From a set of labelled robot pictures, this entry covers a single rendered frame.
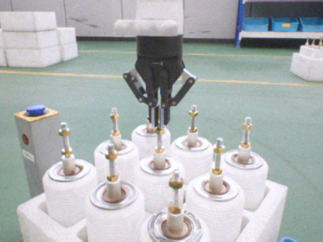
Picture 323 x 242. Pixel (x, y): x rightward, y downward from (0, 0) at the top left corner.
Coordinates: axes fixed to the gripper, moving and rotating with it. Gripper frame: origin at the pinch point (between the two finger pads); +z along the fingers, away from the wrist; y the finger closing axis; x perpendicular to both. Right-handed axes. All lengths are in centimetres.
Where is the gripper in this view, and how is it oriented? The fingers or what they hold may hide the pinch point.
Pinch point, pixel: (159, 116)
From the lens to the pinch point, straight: 49.1
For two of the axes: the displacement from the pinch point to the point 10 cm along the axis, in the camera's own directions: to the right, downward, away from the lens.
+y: -9.4, -1.2, 3.1
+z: 0.0, 9.3, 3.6
